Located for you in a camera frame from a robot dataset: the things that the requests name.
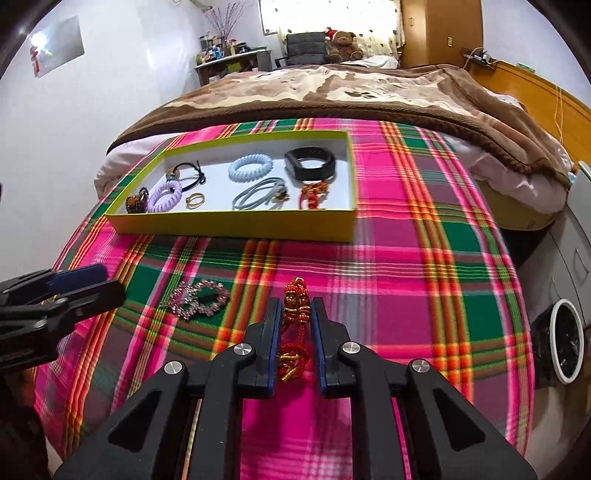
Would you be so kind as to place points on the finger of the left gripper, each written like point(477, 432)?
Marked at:
point(76, 277)
point(83, 302)

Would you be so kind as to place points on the black trash bin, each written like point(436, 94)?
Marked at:
point(558, 344)

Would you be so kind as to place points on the teddy bear santa hat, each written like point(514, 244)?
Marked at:
point(342, 46)

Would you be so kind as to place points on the cluttered desk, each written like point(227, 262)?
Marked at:
point(256, 59)

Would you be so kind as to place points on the dark grey chair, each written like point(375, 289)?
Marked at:
point(309, 48)

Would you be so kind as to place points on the black smart band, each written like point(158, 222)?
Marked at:
point(310, 164)

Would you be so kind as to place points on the floral curtain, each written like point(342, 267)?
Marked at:
point(378, 25)

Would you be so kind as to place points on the wooden headboard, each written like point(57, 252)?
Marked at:
point(556, 110)

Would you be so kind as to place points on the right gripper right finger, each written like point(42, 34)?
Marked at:
point(408, 421)

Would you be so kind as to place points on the dried branch vase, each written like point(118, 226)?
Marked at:
point(223, 20)

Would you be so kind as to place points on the brown fleece blanket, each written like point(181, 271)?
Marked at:
point(442, 97)

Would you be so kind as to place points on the wall poster calendar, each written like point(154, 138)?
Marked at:
point(55, 46)

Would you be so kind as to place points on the wooden wardrobe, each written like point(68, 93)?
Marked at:
point(440, 31)

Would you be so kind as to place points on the yellow-green shallow box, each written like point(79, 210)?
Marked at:
point(267, 208)

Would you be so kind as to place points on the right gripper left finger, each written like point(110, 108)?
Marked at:
point(186, 420)

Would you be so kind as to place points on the white nightstand drawers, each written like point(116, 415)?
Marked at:
point(559, 268)

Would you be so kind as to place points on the pink plaid cloth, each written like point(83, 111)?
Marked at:
point(426, 276)

